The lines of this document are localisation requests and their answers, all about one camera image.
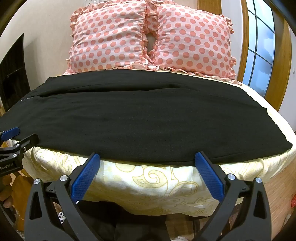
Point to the pink polka dot pillow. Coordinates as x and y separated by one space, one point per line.
106 41
194 41

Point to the black pants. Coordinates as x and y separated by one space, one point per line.
148 120

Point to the black cabinet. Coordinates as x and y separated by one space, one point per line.
13 69

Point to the yellow patterned bed cover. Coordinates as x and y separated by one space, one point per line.
150 185

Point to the red object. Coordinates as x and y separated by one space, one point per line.
293 201

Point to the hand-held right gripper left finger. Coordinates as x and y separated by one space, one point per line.
85 179

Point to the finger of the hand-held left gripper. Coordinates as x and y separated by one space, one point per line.
11 133
29 141

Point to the person's left hand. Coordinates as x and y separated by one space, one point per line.
5 193

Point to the wooden framed window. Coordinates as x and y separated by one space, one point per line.
261 46

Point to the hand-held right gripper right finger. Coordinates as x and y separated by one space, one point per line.
210 176

